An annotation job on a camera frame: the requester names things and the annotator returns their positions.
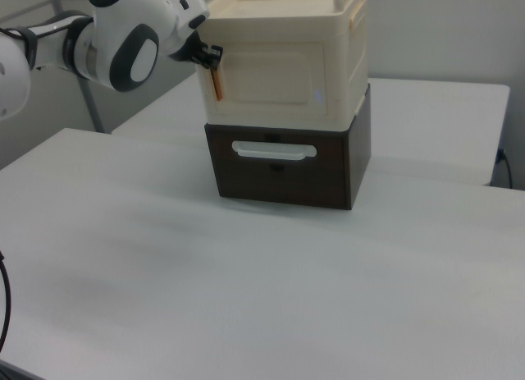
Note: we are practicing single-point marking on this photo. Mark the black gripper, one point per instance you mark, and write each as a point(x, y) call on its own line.
point(193, 49)

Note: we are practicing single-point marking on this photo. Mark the cream cabinet door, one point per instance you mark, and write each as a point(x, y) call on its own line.
point(270, 76)

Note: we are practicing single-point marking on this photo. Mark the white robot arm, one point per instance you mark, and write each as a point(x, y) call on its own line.
point(135, 56)

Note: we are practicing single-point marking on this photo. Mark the cream plastic cabinet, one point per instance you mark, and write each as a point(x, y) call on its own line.
point(348, 68)

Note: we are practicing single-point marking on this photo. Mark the dark brown drawer box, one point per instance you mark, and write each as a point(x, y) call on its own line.
point(246, 179)

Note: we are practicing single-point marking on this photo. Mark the grey metal pole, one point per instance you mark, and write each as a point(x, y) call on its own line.
point(92, 105)

